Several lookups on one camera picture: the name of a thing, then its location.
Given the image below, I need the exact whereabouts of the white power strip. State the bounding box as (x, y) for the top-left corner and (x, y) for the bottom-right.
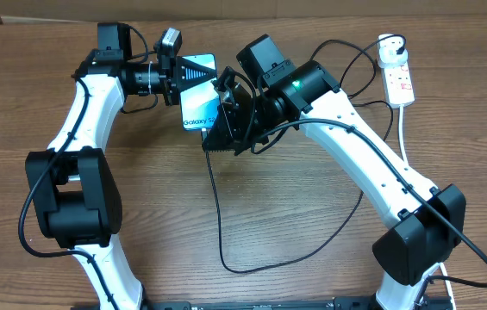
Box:
(379, 61), (415, 109)

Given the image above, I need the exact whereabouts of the white power strip cord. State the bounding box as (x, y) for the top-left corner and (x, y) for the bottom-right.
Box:
(397, 105), (457, 310)

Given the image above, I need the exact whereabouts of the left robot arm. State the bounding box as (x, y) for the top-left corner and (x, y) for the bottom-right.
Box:
(23, 22), (220, 309)

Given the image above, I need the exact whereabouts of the Samsung Galaxy smartphone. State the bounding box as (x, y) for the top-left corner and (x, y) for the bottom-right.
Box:
(179, 53), (220, 131)

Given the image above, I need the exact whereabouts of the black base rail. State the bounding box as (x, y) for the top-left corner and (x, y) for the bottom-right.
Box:
(70, 294), (454, 310)

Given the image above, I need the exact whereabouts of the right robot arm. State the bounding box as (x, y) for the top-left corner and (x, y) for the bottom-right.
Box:
(203, 35), (466, 309)

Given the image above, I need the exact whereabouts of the cardboard panel at back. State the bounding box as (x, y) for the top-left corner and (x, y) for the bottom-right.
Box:
(0, 0), (487, 23)

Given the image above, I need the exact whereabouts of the white charger plug adapter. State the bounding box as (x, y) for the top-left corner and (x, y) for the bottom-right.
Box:
(378, 34), (409, 69)

